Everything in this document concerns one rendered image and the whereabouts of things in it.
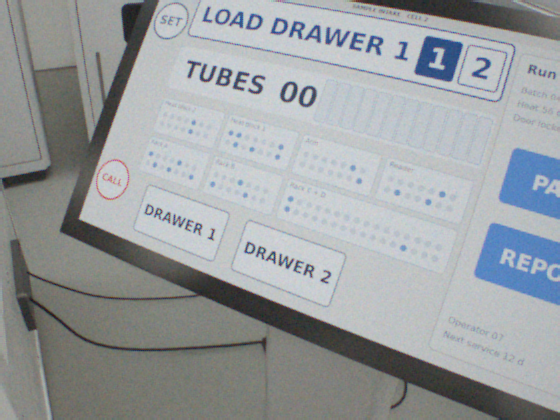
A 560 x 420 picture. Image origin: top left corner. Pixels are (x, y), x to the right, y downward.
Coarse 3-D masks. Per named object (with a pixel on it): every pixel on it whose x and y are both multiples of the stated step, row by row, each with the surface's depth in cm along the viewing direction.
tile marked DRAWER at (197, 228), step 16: (144, 192) 51; (160, 192) 50; (144, 208) 51; (160, 208) 50; (176, 208) 49; (192, 208) 49; (208, 208) 48; (144, 224) 50; (160, 224) 50; (176, 224) 49; (192, 224) 48; (208, 224) 48; (224, 224) 47; (160, 240) 49; (176, 240) 49; (192, 240) 48; (208, 240) 48; (208, 256) 47
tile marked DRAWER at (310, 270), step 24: (240, 240) 47; (264, 240) 46; (288, 240) 45; (240, 264) 46; (264, 264) 45; (288, 264) 45; (312, 264) 44; (336, 264) 43; (288, 288) 44; (312, 288) 44; (336, 288) 43
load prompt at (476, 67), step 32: (224, 0) 51; (256, 0) 50; (192, 32) 52; (224, 32) 50; (256, 32) 49; (288, 32) 48; (320, 32) 47; (352, 32) 46; (384, 32) 45; (416, 32) 44; (448, 32) 43; (352, 64) 45; (384, 64) 44; (416, 64) 43; (448, 64) 42; (480, 64) 41; (512, 64) 41; (480, 96) 41
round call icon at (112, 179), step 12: (108, 156) 53; (108, 168) 53; (120, 168) 52; (132, 168) 52; (96, 180) 53; (108, 180) 53; (120, 180) 52; (96, 192) 53; (108, 192) 52; (120, 192) 52; (120, 204) 52
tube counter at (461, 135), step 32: (288, 96) 47; (320, 96) 46; (352, 96) 45; (384, 96) 44; (416, 96) 43; (352, 128) 44; (384, 128) 43; (416, 128) 43; (448, 128) 42; (480, 128) 41; (480, 160) 40
